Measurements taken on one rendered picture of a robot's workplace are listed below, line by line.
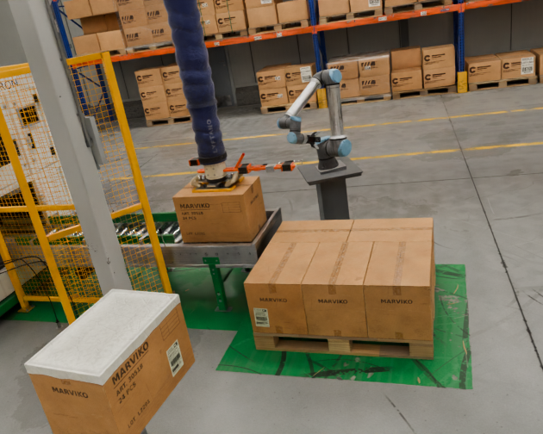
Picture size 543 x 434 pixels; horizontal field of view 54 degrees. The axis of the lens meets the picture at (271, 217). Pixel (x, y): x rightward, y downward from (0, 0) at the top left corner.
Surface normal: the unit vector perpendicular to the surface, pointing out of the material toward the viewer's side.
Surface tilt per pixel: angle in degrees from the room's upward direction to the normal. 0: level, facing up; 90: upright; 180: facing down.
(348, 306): 90
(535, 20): 90
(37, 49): 90
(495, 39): 90
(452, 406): 0
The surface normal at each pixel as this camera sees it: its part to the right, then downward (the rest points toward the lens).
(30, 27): -0.29, 0.41
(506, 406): -0.15, -0.91
